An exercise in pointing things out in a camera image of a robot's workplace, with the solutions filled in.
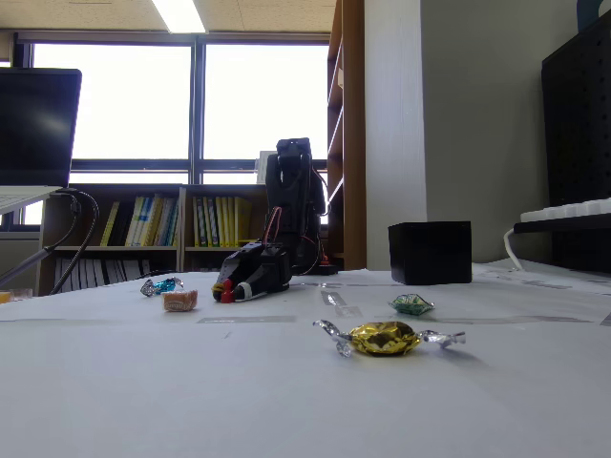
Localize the black box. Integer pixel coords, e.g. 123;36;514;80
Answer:
387;220;474;286

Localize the gold wrapped candy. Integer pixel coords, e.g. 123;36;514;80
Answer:
312;319;467;359

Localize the low wooden bookshelf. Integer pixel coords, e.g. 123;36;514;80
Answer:
37;183;300;297

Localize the tall wooden bookshelf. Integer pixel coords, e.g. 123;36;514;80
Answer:
327;0;368;272

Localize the thin yellow book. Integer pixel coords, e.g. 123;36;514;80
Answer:
99;200;121;248

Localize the black laptop cable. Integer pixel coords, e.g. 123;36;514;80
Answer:
0;190;82;287
47;189;101;296

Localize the laptop with dark screen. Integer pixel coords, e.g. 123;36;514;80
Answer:
0;66;83;216

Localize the white power strip cable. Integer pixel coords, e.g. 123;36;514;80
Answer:
503;226;526;272

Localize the black pegboard panel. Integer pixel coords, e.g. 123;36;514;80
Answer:
540;11;611;209

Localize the ceiling light panel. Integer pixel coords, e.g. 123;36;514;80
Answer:
151;0;210;34

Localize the blue wrapped candy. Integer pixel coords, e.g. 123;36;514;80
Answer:
139;276;185;298

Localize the white paper table cover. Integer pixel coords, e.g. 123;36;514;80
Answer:
0;269;611;458

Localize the white sign card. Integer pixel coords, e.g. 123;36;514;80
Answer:
256;150;279;185

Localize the black window frame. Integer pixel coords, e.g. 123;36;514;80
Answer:
13;31;330;186

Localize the dark teal object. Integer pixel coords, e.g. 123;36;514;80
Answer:
576;0;606;33

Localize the green wrapped candy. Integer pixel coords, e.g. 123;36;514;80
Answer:
387;293;436;317

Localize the brown caramel candy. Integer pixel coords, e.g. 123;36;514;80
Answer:
160;288;200;313

